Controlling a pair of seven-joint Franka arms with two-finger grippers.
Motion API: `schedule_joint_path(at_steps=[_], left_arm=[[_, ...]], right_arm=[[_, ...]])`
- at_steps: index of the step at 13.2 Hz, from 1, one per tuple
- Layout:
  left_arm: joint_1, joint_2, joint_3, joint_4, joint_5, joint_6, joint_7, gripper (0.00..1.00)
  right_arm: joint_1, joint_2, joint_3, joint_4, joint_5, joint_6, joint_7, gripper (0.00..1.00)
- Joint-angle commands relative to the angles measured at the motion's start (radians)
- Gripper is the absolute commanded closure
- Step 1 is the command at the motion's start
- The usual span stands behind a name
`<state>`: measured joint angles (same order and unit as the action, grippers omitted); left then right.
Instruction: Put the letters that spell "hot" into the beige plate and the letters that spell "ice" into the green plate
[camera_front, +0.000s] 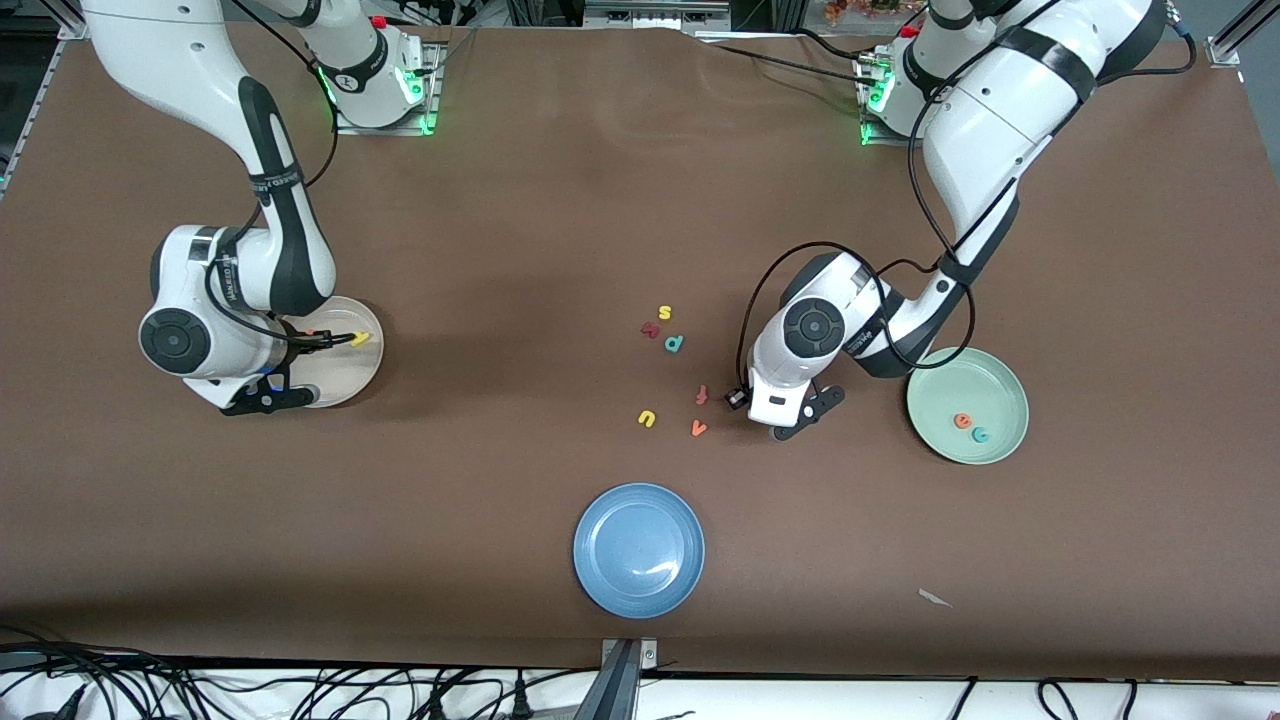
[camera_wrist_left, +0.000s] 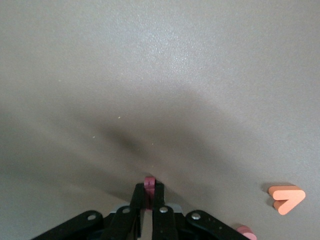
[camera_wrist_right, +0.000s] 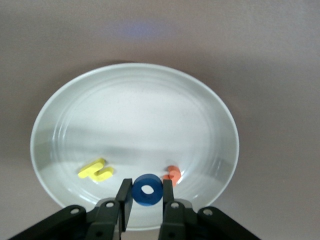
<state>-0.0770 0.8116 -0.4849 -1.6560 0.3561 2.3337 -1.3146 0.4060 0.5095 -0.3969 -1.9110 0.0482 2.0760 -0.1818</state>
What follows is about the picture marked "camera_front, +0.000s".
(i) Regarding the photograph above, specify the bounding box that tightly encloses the beige brown plate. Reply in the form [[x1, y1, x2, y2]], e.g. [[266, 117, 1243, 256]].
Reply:
[[285, 296, 386, 409]]

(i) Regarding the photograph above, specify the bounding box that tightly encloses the blue plate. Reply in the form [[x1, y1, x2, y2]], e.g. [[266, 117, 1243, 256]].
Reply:
[[573, 483, 706, 620]]

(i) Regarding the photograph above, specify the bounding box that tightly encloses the brown table cover sheet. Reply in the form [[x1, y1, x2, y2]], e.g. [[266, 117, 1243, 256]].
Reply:
[[0, 18, 1280, 683]]

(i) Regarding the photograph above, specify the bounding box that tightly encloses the pale green plate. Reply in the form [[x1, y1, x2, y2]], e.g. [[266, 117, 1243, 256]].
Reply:
[[906, 346, 1030, 466]]

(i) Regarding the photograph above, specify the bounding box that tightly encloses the metal camera mount plate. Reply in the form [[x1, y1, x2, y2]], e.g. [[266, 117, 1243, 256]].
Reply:
[[600, 637, 659, 673]]

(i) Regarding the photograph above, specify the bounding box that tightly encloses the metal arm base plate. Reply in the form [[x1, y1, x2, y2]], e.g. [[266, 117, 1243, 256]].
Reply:
[[855, 50, 931, 149], [333, 40, 446, 137]]

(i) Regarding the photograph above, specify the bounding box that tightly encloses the grey camera mount pole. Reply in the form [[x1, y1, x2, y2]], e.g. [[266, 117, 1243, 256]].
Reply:
[[574, 640, 642, 720]]

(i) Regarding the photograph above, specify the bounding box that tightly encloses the black base power cable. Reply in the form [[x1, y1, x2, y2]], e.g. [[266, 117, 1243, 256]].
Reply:
[[790, 28, 871, 63], [700, 42, 869, 83]]

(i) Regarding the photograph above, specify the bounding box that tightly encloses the aluminium table edge rail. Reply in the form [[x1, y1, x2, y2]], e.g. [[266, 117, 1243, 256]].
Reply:
[[0, 35, 63, 196]]

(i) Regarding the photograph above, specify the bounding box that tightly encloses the black floor cable with plug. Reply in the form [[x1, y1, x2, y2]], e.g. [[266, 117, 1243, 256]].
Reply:
[[400, 668, 501, 720], [505, 672, 591, 720]]

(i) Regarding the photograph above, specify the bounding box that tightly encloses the grey metal rack frame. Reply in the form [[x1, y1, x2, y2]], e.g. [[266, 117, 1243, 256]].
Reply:
[[585, 0, 731, 31]]

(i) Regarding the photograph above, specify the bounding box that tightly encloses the aluminium frame profile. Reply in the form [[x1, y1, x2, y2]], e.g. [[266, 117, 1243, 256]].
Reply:
[[1205, 0, 1280, 69]]

